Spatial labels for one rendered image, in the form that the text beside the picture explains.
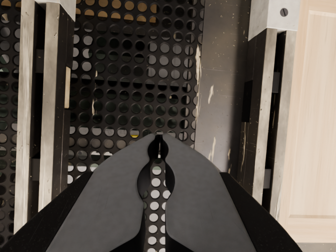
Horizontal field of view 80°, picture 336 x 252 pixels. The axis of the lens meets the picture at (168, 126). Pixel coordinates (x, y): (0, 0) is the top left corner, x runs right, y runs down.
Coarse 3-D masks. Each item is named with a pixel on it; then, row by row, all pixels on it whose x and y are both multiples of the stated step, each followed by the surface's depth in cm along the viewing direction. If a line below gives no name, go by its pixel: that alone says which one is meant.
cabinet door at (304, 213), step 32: (320, 0) 43; (320, 32) 44; (320, 64) 44; (320, 96) 44; (288, 128) 44; (320, 128) 45; (288, 160) 44; (320, 160) 45; (288, 192) 45; (320, 192) 46; (288, 224) 45; (320, 224) 46
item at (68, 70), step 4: (68, 68) 39; (68, 72) 39; (68, 76) 39; (68, 80) 40; (68, 84) 40; (68, 88) 40; (68, 92) 40; (68, 96) 40; (68, 100) 40; (64, 104) 38; (68, 104) 40
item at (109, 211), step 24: (144, 144) 11; (96, 168) 9; (120, 168) 9; (144, 168) 9; (96, 192) 8; (120, 192) 8; (72, 216) 7; (96, 216) 7; (120, 216) 7; (144, 216) 8; (72, 240) 6; (96, 240) 6; (120, 240) 6
